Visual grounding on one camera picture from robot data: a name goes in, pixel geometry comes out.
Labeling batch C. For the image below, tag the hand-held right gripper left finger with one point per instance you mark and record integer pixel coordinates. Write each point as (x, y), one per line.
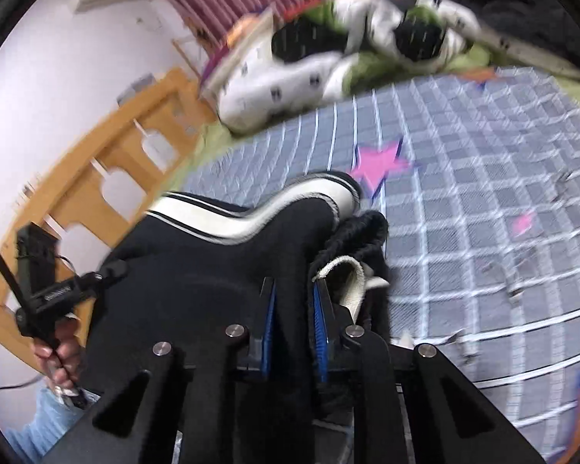
(269, 328)

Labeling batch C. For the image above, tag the black jacket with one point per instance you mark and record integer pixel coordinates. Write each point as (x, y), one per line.
(512, 0)

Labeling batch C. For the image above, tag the purple orange pillow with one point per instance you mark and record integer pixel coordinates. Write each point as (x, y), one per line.
(241, 38)

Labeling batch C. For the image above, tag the wooden rack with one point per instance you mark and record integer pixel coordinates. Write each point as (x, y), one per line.
(193, 48)

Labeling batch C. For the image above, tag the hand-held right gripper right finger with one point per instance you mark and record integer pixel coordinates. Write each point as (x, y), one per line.
(320, 333)

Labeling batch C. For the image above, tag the person's left hand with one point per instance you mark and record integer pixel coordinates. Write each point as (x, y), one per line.
(63, 353)

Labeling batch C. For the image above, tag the person's blue jeans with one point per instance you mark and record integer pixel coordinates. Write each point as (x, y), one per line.
(43, 425)

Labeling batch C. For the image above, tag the black pants with white stripe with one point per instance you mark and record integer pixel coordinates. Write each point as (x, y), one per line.
(222, 261)

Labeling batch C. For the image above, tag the grey checkered star bedsheet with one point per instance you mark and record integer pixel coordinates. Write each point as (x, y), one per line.
(464, 179)

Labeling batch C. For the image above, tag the white black green floral quilt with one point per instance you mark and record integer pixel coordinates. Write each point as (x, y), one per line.
(290, 82)

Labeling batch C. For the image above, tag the grey box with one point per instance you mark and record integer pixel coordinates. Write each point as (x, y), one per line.
(135, 88)

